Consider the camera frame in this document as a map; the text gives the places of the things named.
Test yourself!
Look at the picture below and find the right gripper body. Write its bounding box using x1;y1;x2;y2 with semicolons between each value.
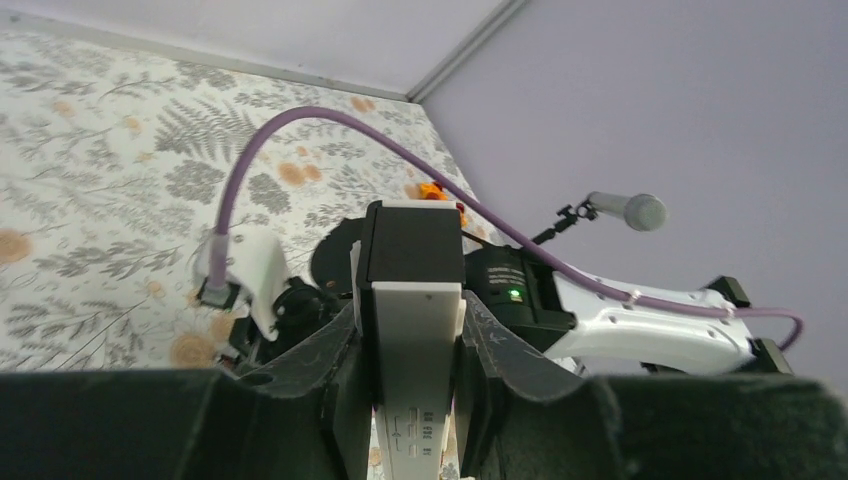
228;278;352;368

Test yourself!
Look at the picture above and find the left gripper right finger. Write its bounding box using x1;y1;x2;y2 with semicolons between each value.
454;292;847;479

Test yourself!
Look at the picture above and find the grey microphone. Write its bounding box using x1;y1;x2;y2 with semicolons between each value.
587;192;668;232

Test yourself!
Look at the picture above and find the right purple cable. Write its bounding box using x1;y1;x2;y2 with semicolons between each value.
206;105;804;352

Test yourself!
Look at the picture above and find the white remote control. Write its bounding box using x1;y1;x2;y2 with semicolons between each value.
351;200;466;479

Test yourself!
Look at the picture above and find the floral table mat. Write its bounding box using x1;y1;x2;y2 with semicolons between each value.
1;27;468;378

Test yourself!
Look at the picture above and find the orange toy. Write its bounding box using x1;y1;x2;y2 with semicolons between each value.
417;182;468;227

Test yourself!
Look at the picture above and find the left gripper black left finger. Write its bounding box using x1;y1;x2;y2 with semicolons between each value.
1;307;371;479

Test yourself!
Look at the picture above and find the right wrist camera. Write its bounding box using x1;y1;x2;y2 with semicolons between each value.
193;225;290;342

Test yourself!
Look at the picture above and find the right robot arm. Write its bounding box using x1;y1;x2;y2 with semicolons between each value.
226;218;804;373

